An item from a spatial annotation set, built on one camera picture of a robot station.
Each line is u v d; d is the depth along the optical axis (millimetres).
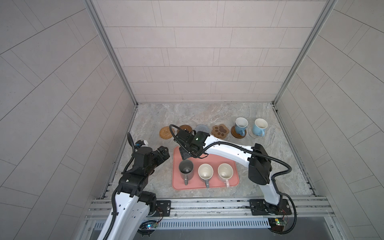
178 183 785
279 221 690
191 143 583
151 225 650
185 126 1019
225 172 818
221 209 730
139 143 643
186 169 823
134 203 474
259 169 468
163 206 720
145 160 533
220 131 1000
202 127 1020
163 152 664
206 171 805
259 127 889
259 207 721
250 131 993
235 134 965
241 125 919
